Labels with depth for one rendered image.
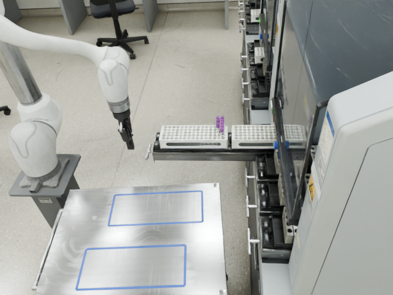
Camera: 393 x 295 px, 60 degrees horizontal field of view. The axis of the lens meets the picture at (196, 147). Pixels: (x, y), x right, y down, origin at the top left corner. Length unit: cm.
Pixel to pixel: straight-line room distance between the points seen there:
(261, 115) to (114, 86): 79
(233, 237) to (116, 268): 111
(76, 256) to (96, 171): 147
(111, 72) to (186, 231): 64
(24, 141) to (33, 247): 102
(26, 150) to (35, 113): 20
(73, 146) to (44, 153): 137
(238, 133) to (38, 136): 85
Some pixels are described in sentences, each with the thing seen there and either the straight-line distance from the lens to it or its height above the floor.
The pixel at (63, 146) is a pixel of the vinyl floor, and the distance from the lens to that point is 300.
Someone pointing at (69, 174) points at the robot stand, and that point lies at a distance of 171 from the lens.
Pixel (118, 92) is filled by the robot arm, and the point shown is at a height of 111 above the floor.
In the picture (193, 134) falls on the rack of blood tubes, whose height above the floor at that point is 86.
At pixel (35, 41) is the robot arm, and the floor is 133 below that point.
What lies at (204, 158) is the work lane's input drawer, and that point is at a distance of 152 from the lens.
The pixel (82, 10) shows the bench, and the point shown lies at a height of 11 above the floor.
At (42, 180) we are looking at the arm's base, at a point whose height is 73.
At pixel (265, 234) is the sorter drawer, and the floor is 82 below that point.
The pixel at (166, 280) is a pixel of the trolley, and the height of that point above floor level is 82.
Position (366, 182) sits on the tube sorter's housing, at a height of 130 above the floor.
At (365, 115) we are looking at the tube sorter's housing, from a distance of 68.
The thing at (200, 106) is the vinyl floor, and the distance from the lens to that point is 309.
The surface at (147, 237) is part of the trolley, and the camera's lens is 124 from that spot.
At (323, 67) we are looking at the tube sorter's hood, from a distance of 87.
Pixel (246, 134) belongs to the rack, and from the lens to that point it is 149.
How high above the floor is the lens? 185
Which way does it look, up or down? 44 degrees down
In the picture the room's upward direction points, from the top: 5 degrees counter-clockwise
